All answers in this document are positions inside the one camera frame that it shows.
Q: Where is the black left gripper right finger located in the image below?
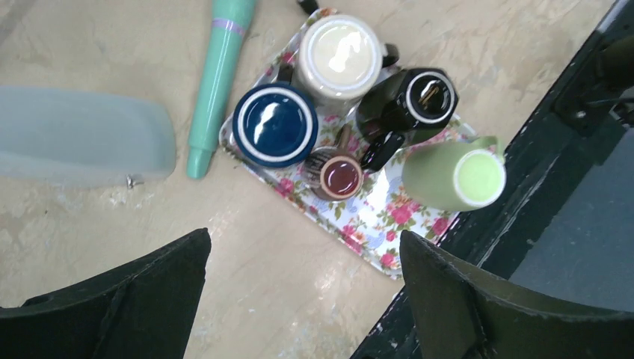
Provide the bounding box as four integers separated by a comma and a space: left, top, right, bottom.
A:
400, 230, 633, 358

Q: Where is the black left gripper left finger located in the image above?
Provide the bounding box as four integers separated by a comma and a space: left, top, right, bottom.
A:
1, 228, 212, 358

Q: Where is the light green mug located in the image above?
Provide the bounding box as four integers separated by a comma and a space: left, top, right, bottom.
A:
401, 136, 507, 212

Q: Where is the small brown mug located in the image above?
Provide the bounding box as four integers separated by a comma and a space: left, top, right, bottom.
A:
302, 124, 363, 201

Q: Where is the black mug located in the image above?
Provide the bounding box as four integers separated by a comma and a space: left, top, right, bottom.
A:
356, 67, 459, 172

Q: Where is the navy blue mug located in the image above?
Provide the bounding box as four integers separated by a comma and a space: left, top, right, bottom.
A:
232, 82, 319, 168

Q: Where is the cream beige mug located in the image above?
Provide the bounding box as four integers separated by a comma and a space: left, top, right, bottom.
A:
291, 14, 400, 109

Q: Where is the floral serving tray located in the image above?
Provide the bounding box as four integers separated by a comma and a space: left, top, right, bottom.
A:
218, 7, 478, 279

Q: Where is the teal cylindrical tube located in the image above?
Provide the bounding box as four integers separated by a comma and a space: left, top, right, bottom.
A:
186, 0, 257, 179

